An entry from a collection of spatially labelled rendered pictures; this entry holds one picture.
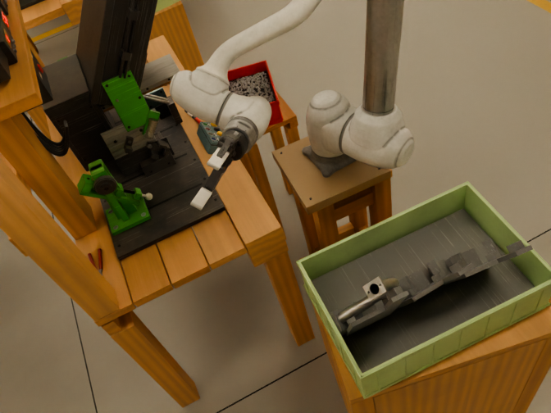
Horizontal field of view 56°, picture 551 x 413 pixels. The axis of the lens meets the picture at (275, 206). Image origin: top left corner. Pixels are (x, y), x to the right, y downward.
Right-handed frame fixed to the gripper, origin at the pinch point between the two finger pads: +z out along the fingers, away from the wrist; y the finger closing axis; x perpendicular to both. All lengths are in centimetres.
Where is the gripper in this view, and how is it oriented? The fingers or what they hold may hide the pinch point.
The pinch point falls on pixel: (205, 184)
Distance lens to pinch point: 122.4
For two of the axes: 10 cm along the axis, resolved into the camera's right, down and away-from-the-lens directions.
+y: 3.8, -6.6, -6.5
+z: -2.8, 5.9, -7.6
